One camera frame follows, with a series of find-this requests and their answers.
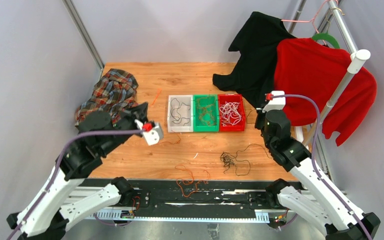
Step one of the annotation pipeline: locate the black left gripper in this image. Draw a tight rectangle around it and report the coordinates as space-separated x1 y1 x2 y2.
101 101 150 155

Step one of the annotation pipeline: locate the black cable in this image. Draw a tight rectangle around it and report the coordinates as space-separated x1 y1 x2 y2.
220 109 274 177
169 99 193 128

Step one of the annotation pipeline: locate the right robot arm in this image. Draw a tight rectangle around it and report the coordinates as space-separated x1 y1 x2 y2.
255 109 381 240

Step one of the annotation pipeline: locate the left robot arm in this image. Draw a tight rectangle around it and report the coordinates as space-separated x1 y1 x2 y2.
6 102 164 240

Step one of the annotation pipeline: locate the plaid flannel shirt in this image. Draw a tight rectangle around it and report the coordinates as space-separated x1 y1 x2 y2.
74 68 139 127

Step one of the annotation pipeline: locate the white translucent plastic bin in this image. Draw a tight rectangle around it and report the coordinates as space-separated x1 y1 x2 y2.
167 95 194 133

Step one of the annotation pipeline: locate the red plastic bin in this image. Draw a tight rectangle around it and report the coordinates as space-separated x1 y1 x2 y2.
217 94 246 132

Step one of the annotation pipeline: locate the green plastic bin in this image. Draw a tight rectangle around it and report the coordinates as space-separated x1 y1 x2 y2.
193 94 220 133

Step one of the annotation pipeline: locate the red t-shirt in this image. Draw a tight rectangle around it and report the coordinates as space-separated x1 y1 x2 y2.
274 38 377 146

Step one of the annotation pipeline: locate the black t-shirt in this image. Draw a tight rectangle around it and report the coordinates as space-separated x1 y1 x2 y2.
212 11 294 108

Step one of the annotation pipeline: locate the green clothes hanger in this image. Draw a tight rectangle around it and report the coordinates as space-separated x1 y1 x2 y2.
311 32 341 49

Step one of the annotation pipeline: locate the white clothes rack pole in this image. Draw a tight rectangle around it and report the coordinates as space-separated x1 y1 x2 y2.
302 0 371 146

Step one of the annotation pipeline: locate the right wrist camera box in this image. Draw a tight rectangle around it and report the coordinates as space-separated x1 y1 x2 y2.
262 90 286 113

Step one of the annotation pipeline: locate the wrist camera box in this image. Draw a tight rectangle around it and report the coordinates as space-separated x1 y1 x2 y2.
262 90 286 113
134 119 164 146

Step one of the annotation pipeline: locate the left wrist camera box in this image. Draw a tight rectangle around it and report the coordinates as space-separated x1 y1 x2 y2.
134 119 164 146

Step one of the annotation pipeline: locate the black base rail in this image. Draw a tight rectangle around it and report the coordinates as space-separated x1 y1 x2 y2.
96 179 295 223

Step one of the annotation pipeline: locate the pink wire hanger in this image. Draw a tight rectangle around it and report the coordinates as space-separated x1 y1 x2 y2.
281 0 345 34

